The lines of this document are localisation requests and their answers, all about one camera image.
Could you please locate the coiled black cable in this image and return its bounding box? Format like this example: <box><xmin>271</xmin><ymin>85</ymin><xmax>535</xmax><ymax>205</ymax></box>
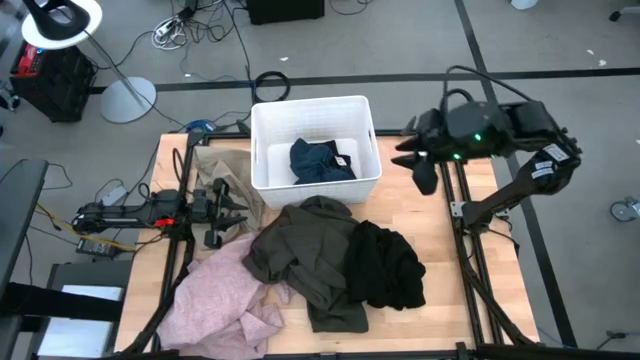
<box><xmin>252</xmin><ymin>69</ymin><xmax>292</xmax><ymax>105</ymax></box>

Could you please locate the yellow cable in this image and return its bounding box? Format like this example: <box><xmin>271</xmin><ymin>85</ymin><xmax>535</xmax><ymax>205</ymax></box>
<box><xmin>34</xmin><ymin>202</ymin><xmax>139</xmax><ymax>253</ymax></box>

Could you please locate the black box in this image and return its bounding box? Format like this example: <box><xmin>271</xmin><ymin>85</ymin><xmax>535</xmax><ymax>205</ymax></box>
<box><xmin>246</xmin><ymin>0</ymin><xmax>326</xmax><ymax>26</ymax></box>

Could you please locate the grey caster wheel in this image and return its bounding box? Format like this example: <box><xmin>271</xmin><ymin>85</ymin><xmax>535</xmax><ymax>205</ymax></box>
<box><xmin>609</xmin><ymin>196</ymin><xmax>640</xmax><ymax>223</ymax></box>

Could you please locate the black garment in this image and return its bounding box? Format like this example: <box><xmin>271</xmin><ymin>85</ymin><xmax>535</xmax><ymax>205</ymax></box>
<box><xmin>346</xmin><ymin>219</ymin><xmax>428</xmax><ymax>311</ymax></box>

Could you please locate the black horizontal beam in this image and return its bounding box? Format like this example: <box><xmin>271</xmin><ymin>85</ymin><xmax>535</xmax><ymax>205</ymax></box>
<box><xmin>0</xmin><ymin>281</ymin><xmax>125</xmax><ymax>324</ymax></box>

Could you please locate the white cable bundle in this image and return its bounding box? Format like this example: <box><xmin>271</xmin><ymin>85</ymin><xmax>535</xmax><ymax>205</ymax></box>
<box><xmin>151</xmin><ymin>17</ymin><xmax>189</xmax><ymax>51</ymax></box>

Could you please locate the grey power box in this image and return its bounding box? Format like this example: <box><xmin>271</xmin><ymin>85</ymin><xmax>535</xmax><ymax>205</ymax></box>
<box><xmin>98</xmin><ymin>183</ymin><xmax>129</xmax><ymax>207</ymax></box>

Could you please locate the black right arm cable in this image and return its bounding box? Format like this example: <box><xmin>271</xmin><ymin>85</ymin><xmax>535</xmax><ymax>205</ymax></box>
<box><xmin>442</xmin><ymin>64</ymin><xmax>524</xmax><ymax>109</ymax></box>

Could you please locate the dark olive garment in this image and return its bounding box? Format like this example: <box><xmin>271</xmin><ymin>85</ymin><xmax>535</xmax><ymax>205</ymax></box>
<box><xmin>242</xmin><ymin>194</ymin><xmax>371</xmax><ymax>335</ymax></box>

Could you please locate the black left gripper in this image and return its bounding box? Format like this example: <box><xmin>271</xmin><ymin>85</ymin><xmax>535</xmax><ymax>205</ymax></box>
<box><xmin>192</xmin><ymin>178</ymin><xmax>250</xmax><ymax>250</ymax></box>

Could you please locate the grey cart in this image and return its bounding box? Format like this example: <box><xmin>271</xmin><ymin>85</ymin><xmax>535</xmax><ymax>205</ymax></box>
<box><xmin>29</xmin><ymin>259</ymin><xmax>132</xmax><ymax>360</ymax></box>

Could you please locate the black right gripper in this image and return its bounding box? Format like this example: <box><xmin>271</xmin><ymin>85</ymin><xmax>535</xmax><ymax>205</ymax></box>
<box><xmin>389</xmin><ymin>107</ymin><xmax>451</xmax><ymax>197</ymax></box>

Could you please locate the pink garment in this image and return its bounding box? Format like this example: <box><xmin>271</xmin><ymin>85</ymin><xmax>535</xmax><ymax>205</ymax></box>
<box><xmin>156</xmin><ymin>232</ymin><xmax>299</xmax><ymax>360</ymax></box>

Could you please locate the beige garment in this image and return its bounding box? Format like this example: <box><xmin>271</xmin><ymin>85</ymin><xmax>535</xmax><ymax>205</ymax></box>
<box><xmin>193</xmin><ymin>146</ymin><xmax>266</xmax><ymax>251</ymax></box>

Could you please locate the black floor cable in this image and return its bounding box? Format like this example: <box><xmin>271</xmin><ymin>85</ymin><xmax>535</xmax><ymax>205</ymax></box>
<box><xmin>177</xmin><ymin>0</ymin><xmax>254</xmax><ymax>84</ymax></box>

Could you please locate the white floor lamp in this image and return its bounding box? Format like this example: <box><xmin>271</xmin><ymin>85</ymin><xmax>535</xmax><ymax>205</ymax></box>
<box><xmin>20</xmin><ymin>0</ymin><xmax>158</xmax><ymax>125</ymax></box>

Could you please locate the black storage crate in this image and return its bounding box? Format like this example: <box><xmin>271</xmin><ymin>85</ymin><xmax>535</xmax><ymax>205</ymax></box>
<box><xmin>9</xmin><ymin>42</ymin><xmax>97</xmax><ymax>124</ymax></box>

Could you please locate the navy blue garment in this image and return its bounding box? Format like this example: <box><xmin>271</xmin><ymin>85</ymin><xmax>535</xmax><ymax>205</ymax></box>
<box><xmin>288</xmin><ymin>137</ymin><xmax>358</xmax><ymax>186</ymax></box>

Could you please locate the black plug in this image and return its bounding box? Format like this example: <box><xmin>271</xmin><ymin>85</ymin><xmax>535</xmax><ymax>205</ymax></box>
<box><xmin>596</xmin><ymin>329</ymin><xmax>640</xmax><ymax>351</ymax></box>

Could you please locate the white perforated plastic basket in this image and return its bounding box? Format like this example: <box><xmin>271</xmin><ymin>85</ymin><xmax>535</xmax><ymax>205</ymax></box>
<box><xmin>249</xmin><ymin>94</ymin><xmax>384</xmax><ymax>211</ymax></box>

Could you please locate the red tool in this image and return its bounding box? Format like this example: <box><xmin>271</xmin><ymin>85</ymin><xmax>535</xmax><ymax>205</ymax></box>
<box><xmin>17</xmin><ymin>43</ymin><xmax>41</xmax><ymax>76</ymax></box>

